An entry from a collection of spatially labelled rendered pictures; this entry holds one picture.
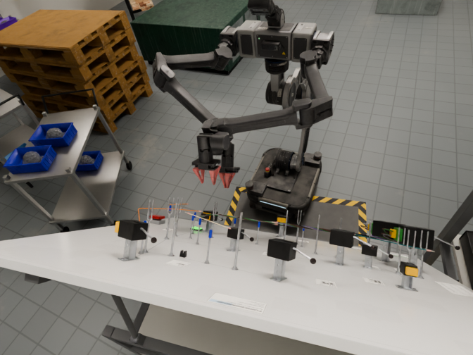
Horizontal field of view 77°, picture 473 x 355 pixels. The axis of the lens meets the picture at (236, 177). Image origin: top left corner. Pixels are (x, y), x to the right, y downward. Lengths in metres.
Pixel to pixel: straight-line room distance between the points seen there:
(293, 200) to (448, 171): 1.49
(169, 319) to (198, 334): 0.15
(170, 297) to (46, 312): 2.36
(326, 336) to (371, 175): 2.56
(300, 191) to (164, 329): 1.49
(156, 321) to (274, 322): 1.07
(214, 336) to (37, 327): 1.72
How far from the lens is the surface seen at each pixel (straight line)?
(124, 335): 1.35
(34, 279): 0.81
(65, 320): 2.76
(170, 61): 1.48
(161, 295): 0.56
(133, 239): 0.73
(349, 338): 0.52
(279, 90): 1.83
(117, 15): 4.02
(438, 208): 2.94
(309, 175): 2.59
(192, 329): 1.47
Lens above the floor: 2.18
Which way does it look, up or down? 48 degrees down
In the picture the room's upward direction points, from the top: 11 degrees counter-clockwise
